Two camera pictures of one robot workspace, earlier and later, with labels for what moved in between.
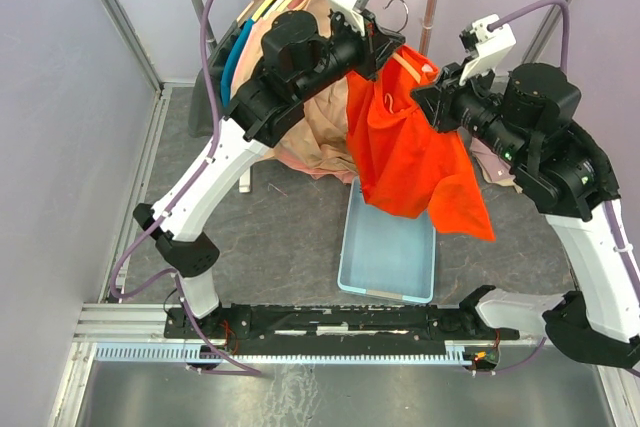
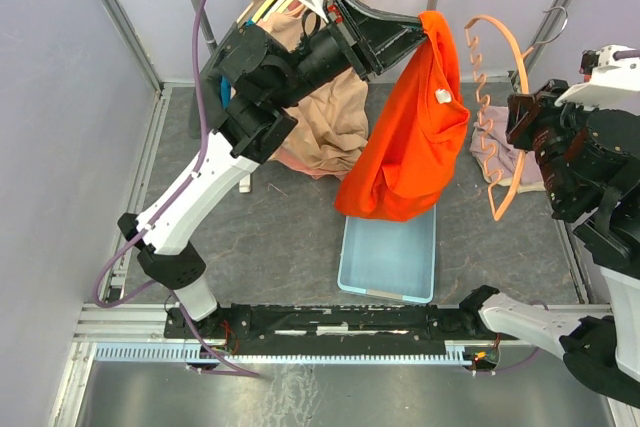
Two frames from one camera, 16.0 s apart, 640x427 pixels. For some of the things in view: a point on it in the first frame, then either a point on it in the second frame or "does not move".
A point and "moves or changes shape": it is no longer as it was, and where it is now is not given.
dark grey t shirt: (201, 118) does not move
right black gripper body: (474, 103) -> (556, 123)
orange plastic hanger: (399, 58) -> (485, 119)
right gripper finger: (433, 100) -> (520, 107)
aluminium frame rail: (143, 324) does not move
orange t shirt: (403, 162) moves or changes shape
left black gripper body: (353, 51) does not move
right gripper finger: (444, 122) -> (521, 130)
